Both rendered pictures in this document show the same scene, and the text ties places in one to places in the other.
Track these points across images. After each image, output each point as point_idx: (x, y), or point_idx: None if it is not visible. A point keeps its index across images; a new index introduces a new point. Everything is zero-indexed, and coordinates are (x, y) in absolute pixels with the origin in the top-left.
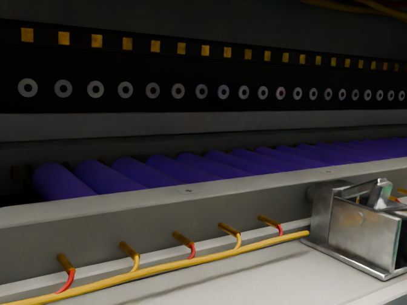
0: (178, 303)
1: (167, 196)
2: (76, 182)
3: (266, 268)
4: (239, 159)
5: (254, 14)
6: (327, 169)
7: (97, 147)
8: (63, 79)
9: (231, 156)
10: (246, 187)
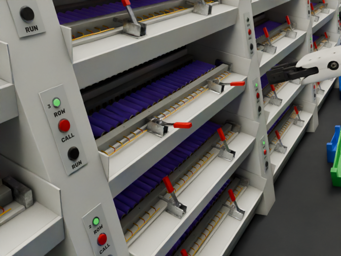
0: (129, 149)
1: (121, 129)
2: (96, 127)
3: (140, 138)
4: (124, 106)
5: None
6: (148, 109)
7: None
8: None
9: (121, 105)
10: (134, 122)
